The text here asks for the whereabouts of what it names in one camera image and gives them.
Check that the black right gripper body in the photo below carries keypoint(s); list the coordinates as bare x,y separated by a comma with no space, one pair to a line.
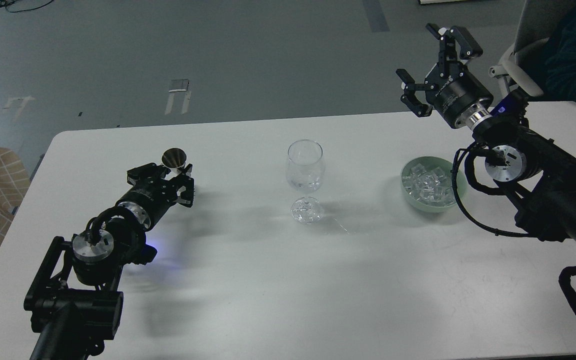
454,92

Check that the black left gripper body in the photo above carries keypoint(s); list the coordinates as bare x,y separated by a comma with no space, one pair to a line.
149,200

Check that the steel double jigger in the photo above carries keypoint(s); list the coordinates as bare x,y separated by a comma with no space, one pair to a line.
175,159

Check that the clear wine glass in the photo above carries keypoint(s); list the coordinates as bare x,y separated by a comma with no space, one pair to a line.
304,172

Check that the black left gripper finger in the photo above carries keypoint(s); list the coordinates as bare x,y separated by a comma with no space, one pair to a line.
186,190
148,175

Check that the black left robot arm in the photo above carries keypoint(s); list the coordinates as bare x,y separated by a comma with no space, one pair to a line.
74,299

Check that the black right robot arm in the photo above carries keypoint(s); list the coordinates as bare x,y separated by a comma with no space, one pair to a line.
506,158

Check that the green bowl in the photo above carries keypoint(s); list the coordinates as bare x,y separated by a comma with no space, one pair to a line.
446,165

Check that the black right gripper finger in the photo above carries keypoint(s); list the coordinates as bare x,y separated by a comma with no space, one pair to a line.
457,47
410,88

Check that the white office chair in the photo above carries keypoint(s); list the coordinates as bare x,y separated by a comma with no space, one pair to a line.
537,23

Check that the clear ice cubes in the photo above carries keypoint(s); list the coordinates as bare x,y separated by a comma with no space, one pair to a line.
429,185

